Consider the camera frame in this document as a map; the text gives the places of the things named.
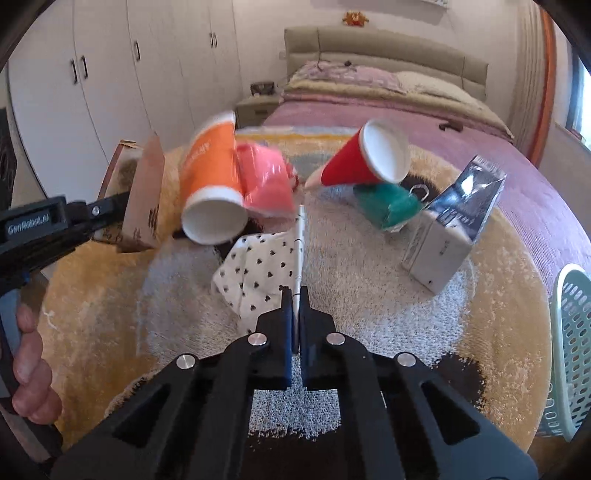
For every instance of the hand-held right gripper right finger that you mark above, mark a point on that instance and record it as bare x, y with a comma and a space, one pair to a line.
303, 341

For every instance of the round yellow grey rug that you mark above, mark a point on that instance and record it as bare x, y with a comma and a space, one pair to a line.
369, 300

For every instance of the small dark basket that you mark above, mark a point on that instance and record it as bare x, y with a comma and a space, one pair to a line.
262, 87

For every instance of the orange paper cup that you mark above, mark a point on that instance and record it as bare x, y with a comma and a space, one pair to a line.
207, 161

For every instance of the pale green plastic basket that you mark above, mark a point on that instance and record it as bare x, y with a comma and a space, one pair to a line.
570, 323

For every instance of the beige padded headboard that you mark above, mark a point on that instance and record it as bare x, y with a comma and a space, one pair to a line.
392, 46

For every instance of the red paper cup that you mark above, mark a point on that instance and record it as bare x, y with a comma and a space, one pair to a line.
346, 161

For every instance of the small dark object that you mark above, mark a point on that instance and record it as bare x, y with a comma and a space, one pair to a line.
449, 126

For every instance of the silver pen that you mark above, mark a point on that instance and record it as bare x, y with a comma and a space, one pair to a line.
299, 249

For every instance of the beige pillow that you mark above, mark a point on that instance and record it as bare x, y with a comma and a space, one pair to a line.
434, 85

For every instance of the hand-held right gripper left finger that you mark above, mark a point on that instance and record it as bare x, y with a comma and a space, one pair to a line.
287, 341

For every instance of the beige nightstand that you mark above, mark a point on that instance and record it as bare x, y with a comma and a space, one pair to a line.
254, 110

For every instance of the white heart print cloth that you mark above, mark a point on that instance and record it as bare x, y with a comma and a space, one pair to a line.
258, 277

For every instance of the person's left hand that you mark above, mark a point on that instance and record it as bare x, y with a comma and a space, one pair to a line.
34, 369

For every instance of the orange plush toy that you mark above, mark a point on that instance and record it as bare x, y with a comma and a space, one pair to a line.
354, 19

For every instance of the purple floral pillow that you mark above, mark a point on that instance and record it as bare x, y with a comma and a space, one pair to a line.
351, 76

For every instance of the green crumpled cloth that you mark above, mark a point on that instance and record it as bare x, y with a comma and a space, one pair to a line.
383, 203

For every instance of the white wardrobe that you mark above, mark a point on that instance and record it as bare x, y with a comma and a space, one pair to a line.
115, 69

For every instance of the bed with purple cover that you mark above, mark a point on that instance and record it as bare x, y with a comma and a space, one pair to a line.
461, 147

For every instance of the beige and orange curtain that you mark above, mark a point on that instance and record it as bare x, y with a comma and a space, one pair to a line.
535, 69

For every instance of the brown cardboard box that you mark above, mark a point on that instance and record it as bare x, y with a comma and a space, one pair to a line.
145, 194

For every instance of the grey carton with dark foil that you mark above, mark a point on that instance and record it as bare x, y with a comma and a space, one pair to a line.
438, 249

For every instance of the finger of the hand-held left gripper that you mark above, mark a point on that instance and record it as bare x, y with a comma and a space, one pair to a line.
99, 210

